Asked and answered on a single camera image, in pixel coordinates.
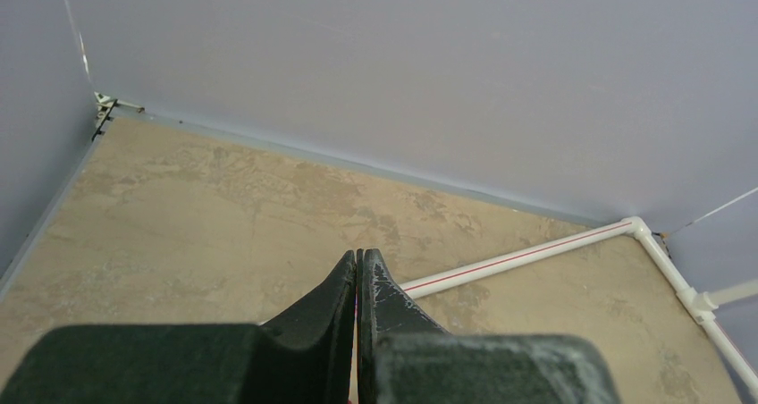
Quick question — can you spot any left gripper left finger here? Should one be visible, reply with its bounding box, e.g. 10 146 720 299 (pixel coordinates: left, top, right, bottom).
1 252 357 403

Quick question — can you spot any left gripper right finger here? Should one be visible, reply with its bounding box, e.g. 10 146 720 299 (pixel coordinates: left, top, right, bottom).
357 248 621 403

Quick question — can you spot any white pipe frame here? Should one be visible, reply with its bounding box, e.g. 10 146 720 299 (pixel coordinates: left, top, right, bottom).
420 236 751 403

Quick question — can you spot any metal corner bracket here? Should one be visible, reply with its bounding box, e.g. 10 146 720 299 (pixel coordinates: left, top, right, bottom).
91 91 146 142

